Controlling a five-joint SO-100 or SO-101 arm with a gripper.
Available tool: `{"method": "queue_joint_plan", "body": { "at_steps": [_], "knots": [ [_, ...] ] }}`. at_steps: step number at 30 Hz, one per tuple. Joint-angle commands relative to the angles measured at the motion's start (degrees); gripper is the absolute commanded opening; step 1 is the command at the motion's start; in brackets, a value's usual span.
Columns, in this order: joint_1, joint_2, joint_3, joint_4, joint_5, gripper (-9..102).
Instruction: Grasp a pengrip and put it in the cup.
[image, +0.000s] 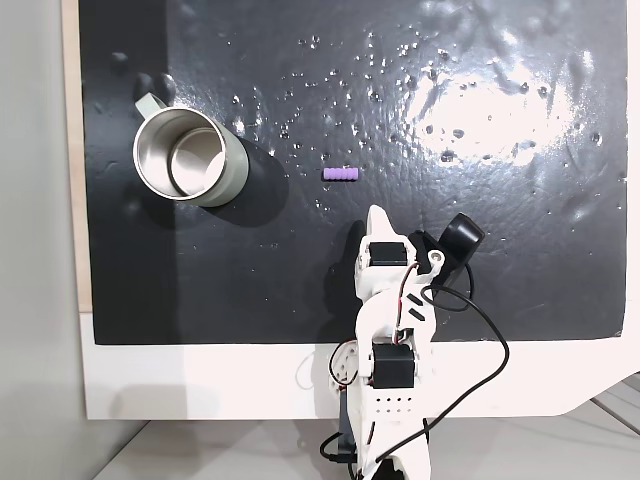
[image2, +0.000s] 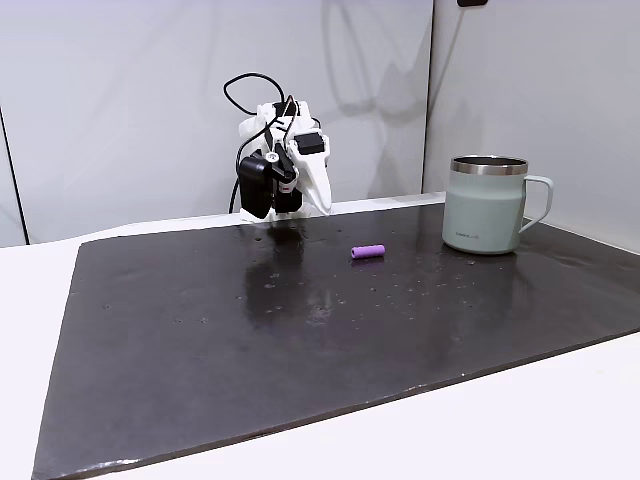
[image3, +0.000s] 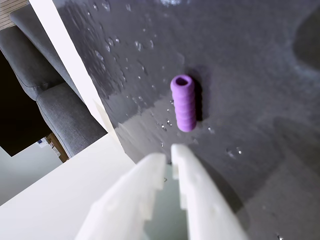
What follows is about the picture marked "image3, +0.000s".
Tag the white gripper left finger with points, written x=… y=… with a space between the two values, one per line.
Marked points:
x=125 y=207

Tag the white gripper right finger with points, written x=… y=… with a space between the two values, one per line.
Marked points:
x=207 y=200

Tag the brown cardboard box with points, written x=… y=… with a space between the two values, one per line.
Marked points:
x=57 y=146

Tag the purple ribbed pen grip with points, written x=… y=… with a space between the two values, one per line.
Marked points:
x=184 y=105

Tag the grey fabric chair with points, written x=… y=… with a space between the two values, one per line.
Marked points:
x=32 y=57
x=67 y=120

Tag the dark grey table mat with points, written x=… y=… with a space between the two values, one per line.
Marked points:
x=200 y=75

